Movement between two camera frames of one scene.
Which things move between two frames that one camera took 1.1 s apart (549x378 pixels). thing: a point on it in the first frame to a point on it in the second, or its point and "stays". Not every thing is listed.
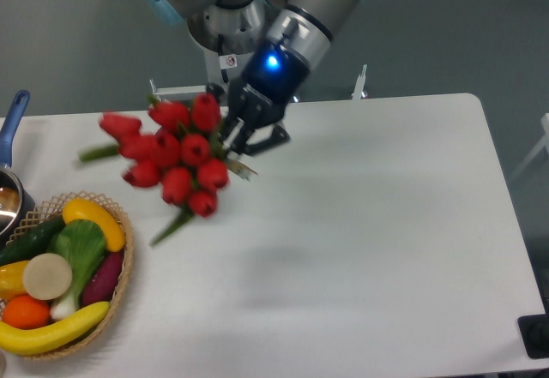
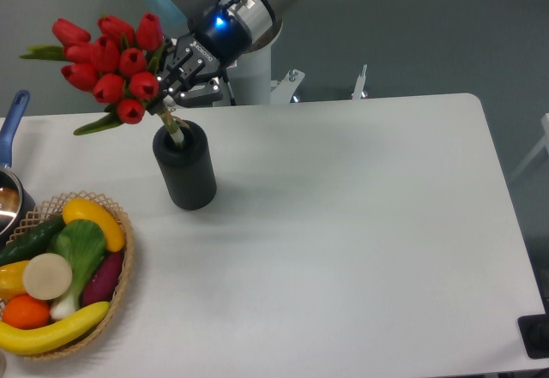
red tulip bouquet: (183, 152) to (117, 62)
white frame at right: (545, 142) stays
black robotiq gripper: (257, 100) to (216, 39)
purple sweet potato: (101, 284) stays
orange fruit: (25, 312) stays
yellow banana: (23, 341) stays
